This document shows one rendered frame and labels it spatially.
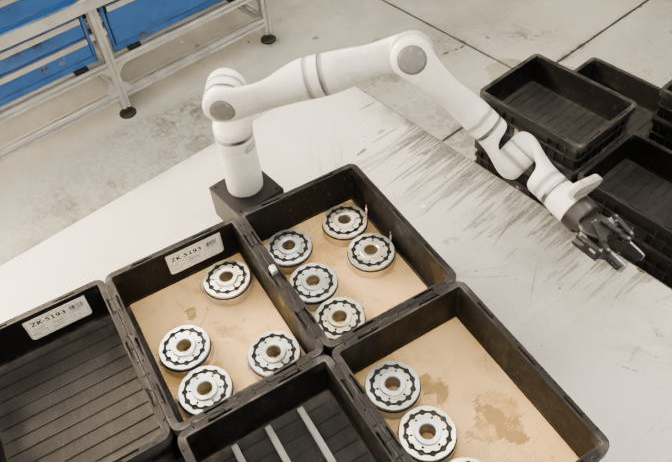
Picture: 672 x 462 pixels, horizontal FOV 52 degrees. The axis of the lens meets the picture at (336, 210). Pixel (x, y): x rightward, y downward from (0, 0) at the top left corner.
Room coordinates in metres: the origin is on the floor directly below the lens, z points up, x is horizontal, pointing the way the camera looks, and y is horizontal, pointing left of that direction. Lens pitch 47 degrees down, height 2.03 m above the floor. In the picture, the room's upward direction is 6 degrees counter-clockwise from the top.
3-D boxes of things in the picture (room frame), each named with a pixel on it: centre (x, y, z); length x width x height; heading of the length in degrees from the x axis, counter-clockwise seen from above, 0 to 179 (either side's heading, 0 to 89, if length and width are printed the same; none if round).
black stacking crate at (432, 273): (0.91, -0.01, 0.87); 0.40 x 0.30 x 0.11; 26
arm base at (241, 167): (1.25, 0.22, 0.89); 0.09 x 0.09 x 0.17; 36
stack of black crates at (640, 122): (1.96, -1.06, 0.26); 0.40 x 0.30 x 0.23; 37
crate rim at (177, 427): (0.78, 0.26, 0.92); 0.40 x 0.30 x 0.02; 26
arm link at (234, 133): (1.25, 0.22, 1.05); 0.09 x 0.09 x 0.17; 86
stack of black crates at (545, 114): (1.72, -0.74, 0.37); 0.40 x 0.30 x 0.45; 37
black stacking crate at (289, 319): (0.78, 0.26, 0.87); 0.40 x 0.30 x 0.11; 26
